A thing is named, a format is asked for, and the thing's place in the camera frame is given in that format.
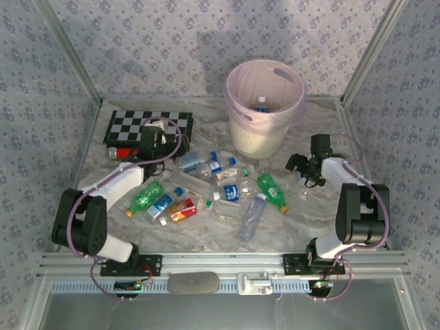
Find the small blue label bottle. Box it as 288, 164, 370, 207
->
297, 171, 312, 197

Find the clear bottle blue cap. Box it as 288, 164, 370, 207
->
177, 151, 219, 173

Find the white ribbed plastic bin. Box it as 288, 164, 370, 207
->
229, 116, 289, 160

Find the red orange label bottle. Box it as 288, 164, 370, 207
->
159, 197, 199, 226

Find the orange white label bottle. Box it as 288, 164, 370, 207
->
214, 164, 257, 186

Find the tall clear bottle white cap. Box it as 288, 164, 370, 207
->
236, 192, 268, 242

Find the blue label bottle white cap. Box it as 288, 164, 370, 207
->
210, 181, 258, 204

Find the pink plastic bin liner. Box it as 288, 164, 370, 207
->
223, 58, 307, 137

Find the red tube with clear cap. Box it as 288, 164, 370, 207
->
107, 146, 141, 160

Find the black grey folding chessboard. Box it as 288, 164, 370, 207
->
103, 109, 194, 152

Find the right small circuit board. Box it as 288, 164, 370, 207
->
307, 278, 335, 297

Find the small circuit board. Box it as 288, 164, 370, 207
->
307, 278, 335, 297
113, 280, 144, 294

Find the grey oval pad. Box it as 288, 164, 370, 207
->
166, 271, 221, 296

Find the left small circuit board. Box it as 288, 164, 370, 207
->
113, 280, 144, 294

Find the grey metal lower panel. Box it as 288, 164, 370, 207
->
37, 278, 413, 330

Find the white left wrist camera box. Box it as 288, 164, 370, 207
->
150, 118, 170, 144

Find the aluminium side rail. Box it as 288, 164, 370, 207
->
44, 98, 106, 254
338, 98, 393, 250

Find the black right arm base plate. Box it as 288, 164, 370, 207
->
281, 252, 347, 276

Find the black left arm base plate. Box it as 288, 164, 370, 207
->
99, 253, 164, 278

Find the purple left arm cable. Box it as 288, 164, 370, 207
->
67, 116, 183, 303

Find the aluminium front rail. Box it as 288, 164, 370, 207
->
36, 250, 413, 278

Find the white plastic clamp bracket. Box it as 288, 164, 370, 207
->
236, 270, 275, 296

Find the aluminium frame post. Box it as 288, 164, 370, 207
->
340, 0, 412, 106

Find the grey slotted cable duct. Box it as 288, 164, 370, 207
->
50, 278, 404, 295

